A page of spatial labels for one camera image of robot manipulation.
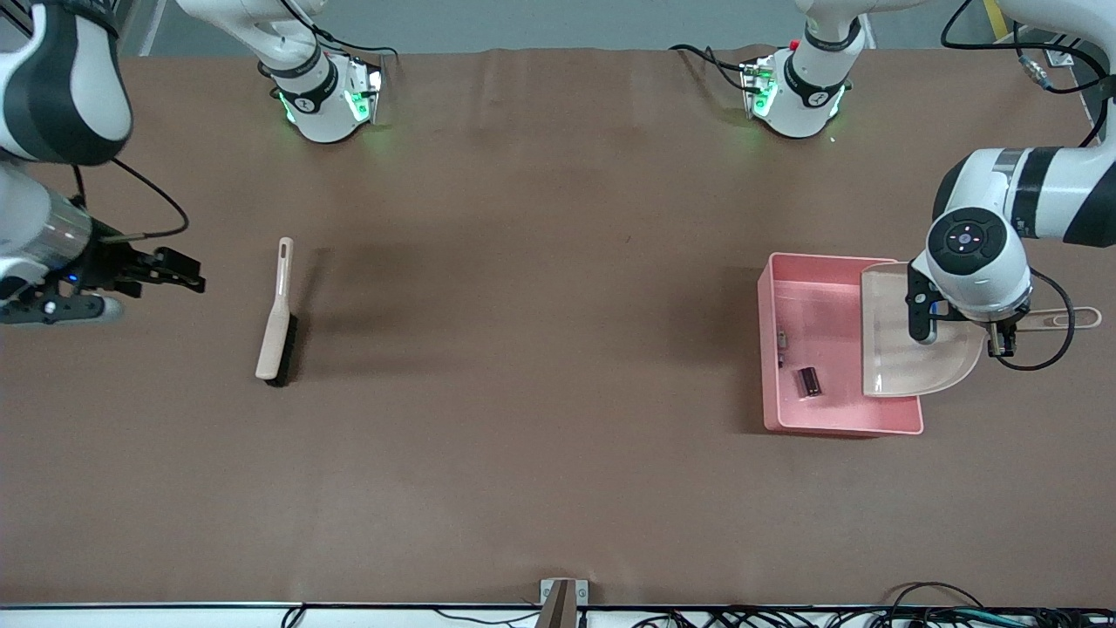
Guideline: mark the beige plastic dustpan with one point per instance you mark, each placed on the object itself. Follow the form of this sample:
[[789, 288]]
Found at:
[[898, 366]]

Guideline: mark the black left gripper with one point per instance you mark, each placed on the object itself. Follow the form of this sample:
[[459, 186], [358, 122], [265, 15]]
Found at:
[[1007, 337]]

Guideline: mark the white orange green connector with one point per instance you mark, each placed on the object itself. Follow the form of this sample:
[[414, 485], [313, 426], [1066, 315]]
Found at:
[[782, 337]]

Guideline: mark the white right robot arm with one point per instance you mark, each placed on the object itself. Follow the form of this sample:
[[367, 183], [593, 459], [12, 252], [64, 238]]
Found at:
[[61, 87]]

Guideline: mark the white table edge rail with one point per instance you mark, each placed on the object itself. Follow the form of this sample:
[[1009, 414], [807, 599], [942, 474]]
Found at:
[[174, 617]]

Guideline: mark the small dark packet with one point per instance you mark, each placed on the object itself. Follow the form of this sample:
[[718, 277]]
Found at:
[[808, 382]]

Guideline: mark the aluminium frame profile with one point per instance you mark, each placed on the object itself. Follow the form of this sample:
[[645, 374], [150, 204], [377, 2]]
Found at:
[[1059, 58], [139, 26]]

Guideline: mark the pink plastic bin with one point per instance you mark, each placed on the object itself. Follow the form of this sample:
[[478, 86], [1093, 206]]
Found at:
[[819, 296]]

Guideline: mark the metal base connector plate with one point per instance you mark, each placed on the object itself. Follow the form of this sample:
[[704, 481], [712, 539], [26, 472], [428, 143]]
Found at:
[[370, 87], [757, 87]]

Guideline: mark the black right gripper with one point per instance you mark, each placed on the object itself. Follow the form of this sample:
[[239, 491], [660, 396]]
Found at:
[[112, 262]]

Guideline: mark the large table cover mat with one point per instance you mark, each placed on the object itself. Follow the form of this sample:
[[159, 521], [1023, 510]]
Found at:
[[558, 488]]

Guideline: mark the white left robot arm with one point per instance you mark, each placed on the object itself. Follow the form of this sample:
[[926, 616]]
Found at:
[[968, 262]]

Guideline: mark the metal table edge bracket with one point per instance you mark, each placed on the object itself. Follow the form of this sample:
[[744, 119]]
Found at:
[[562, 597]]

